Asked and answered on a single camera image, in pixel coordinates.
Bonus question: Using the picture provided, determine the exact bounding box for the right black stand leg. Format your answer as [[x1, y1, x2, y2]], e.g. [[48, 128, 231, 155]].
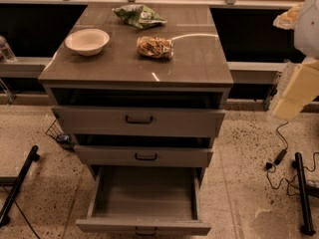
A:
[[294, 152, 316, 236]]

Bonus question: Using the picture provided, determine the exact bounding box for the clear plastic bottle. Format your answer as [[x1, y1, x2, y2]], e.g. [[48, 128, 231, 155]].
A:
[[0, 36, 16, 62]]

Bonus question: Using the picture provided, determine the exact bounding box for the black power adapter cable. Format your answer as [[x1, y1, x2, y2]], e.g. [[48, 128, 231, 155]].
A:
[[264, 120, 319, 197]]

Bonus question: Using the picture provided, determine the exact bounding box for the green chip bag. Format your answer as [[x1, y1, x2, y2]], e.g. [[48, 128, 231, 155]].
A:
[[113, 4, 166, 30]]

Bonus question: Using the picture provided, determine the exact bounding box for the grey drawer cabinet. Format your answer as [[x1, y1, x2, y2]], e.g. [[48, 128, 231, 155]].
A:
[[37, 3, 234, 171]]

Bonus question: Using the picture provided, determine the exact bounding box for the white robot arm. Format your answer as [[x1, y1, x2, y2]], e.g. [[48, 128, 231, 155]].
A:
[[270, 0, 319, 120]]

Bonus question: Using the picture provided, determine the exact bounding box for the left black stand leg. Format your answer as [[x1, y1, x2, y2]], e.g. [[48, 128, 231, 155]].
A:
[[0, 145, 40, 227]]

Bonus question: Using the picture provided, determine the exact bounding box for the black stand leg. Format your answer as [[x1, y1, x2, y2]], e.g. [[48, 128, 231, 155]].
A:
[[294, 152, 316, 236], [0, 145, 40, 227]]

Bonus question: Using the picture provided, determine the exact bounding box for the top grey drawer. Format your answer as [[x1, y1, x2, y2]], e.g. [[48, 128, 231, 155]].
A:
[[52, 106, 224, 137]]

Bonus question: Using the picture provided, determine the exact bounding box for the black wire basket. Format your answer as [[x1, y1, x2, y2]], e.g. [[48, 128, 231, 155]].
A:
[[46, 119, 75, 151]]

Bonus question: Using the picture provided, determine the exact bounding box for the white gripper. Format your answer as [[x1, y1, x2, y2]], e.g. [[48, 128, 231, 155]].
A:
[[270, 3, 319, 120]]

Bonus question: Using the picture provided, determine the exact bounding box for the middle grey drawer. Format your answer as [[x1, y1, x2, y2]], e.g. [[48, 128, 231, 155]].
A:
[[75, 145, 212, 167]]

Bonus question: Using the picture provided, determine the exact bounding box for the white bowl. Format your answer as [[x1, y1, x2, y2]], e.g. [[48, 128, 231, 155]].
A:
[[65, 29, 110, 57]]

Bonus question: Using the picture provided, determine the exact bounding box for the bottom grey drawer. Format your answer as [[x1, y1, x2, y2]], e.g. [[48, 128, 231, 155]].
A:
[[76, 166, 211, 236]]

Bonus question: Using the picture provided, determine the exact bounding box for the metal rail bracket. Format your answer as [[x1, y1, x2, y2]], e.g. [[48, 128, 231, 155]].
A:
[[262, 72, 282, 111]]

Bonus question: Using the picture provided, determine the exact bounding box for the grey drawer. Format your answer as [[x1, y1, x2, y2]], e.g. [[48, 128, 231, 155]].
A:
[[52, 106, 224, 137], [75, 145, 212, 167], [76, 166, 211, 236]]

